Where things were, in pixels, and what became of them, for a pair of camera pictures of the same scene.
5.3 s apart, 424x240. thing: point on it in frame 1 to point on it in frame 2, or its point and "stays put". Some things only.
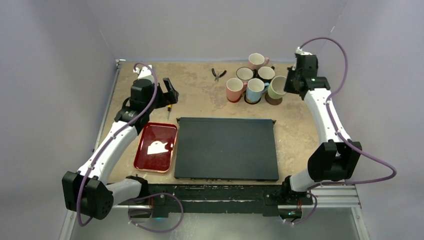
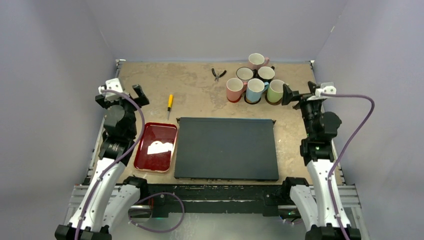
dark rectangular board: (225, 149) stays put
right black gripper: (291, 82) to (298, 97)
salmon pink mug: (234, 88) stays put
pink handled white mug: (255, 60) stays put
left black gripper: (172, 94) to (101, 100)
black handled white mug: (266, 73) stays put
